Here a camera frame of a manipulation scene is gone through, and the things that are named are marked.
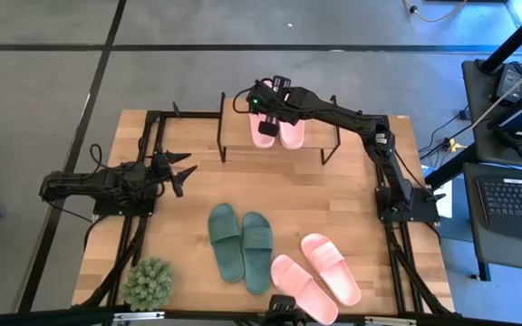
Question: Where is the black horizontal frame beam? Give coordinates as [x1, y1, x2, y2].
[0, 305, 522, 326]

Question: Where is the thick black diagonal pole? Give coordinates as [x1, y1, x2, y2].
[478, 0, 522, 74]

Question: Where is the yellow floor cable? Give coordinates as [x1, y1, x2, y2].
[402, 0, 469, 24]

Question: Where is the black keyboard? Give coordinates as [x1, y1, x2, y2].
[477, 176, 522, 242]

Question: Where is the dark grey desk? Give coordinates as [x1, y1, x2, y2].
[461, 58, 522, 169]

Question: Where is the white paper sheet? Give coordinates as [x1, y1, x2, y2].
[432, 178, 455, 219]

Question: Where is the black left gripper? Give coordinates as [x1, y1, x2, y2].
[151, 151, 198, 198]

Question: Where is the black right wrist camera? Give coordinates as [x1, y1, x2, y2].
[245, 83, 265, 112]

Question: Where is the green artificial plant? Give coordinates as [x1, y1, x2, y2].
[121, 256, 175, 312]

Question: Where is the green slide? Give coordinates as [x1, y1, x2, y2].
[208, 202, 246, 284]
[241, 211, 275, 296]

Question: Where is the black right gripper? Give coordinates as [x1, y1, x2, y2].
[257, 74, 305, 138]

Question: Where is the hanging pale yellow cord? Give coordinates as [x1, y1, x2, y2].
[468, 57, 522, 132]

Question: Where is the black aluminium table frame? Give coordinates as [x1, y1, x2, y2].
[77, 101, 455, 318]

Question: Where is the salmon pink slide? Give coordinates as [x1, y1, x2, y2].
[270, 254, 340, 326]
[300, 233, 363, 308]

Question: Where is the black power adapter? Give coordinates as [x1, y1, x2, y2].
[495, 62, 522, 104]

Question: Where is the grey desk with keyboard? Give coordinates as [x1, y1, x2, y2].
[462, 161, 522, 282]

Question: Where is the silver metal bracket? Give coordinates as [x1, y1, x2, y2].
[112, 310, 166, 322]
[362, 315, 419, 326]

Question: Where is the wooden shelf with black frame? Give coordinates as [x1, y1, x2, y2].
[217, 91, 342, 167]

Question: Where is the black table-level camera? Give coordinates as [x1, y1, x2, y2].
[264, 293, 307, 326]

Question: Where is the light pink slide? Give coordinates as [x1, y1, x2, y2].
[247, 80, 277, 149]
[278, 92, 306, 150]

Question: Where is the black floor beam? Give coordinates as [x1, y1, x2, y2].
[423, 147, 479, 191]

